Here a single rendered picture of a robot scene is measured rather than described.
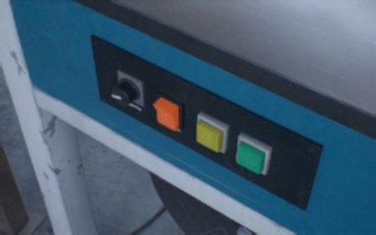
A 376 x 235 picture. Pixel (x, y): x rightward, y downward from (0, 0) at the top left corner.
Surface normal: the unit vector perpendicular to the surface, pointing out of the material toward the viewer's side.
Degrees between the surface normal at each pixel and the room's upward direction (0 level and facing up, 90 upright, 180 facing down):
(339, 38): 0
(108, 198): 0
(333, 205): 90
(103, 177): 0
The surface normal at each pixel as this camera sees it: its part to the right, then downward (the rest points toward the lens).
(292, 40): 0.00, -0.70
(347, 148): -0.59, 0.59
